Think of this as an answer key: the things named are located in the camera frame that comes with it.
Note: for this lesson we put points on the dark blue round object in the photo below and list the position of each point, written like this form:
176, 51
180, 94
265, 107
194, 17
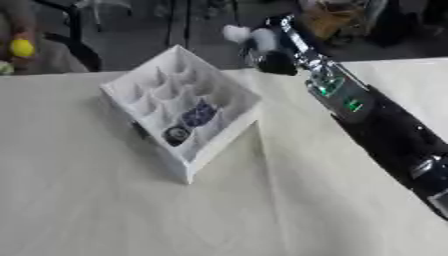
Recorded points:
199, 113

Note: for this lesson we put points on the brown bag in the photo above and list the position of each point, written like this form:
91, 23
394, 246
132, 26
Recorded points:
331, 16

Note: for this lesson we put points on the black chair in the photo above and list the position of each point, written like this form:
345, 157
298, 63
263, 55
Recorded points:
81, 46

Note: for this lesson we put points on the person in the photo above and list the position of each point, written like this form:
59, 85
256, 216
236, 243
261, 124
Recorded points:
49, 60

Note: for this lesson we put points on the white fluffy soft toy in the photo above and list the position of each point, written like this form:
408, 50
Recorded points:
263, 38

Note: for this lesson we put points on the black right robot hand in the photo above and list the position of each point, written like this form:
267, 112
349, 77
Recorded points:
275, 62

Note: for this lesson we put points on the yellow ball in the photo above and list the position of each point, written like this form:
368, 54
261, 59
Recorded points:
22, 48

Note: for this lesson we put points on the white box with compartments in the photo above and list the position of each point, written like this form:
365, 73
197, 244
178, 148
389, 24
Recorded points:
175, 100

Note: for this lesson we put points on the black round object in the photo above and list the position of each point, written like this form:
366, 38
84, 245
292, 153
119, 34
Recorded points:
177, 134

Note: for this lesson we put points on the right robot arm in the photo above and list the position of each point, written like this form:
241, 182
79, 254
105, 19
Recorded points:
379, 130

